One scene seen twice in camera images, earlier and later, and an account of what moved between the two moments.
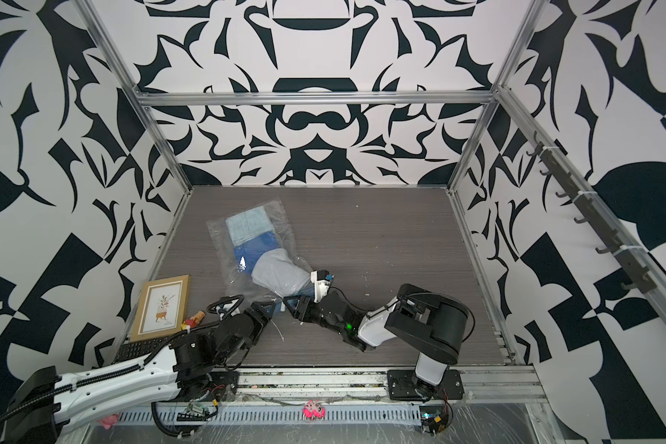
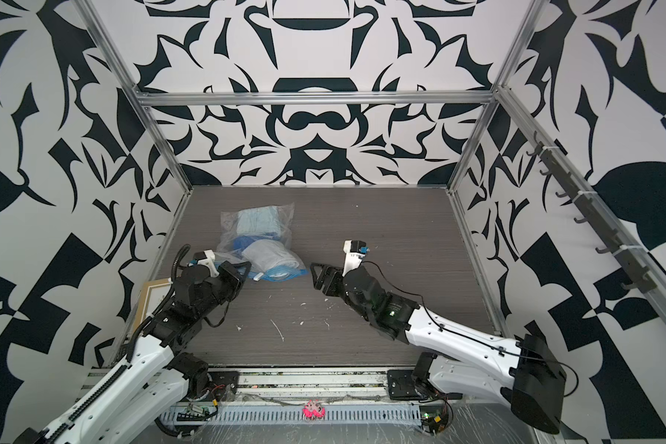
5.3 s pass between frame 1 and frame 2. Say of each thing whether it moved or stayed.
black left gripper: moved
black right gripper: moved
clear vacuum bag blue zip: moved
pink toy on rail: stayed
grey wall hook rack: stayed
